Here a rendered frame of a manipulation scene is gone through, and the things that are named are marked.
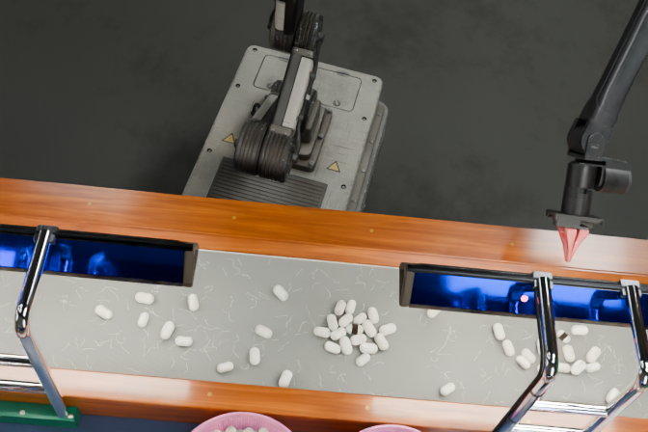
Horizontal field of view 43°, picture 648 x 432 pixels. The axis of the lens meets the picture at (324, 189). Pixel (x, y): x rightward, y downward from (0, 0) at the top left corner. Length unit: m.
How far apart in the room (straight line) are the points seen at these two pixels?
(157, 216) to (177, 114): 1.20
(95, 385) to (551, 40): 2.42
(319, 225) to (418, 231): 0.22
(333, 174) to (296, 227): 0.47
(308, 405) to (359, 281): 0.31
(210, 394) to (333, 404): 0.23
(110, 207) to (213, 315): 0.33
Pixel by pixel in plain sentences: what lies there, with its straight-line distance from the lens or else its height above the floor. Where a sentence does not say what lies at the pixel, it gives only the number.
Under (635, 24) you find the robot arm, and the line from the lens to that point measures 1.78.
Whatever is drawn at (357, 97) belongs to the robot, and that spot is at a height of 0.47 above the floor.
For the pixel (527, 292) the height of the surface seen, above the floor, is 1.09.
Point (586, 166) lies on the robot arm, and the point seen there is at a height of 1.00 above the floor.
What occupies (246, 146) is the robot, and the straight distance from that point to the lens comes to 1.89.
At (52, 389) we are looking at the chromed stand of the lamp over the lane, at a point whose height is 0.86.
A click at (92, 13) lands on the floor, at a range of 3.34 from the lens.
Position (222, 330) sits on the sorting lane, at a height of 0.74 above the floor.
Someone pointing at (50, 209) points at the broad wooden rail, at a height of 0.76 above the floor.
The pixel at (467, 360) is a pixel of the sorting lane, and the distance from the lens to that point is 1.73.
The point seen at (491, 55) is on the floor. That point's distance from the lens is 3.33.
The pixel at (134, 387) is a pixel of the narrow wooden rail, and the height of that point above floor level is 0.76.
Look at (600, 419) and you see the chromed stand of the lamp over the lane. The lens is 1.55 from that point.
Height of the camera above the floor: 2.28
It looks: 55 degrees down
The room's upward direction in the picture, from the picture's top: 9 degrees clockwise
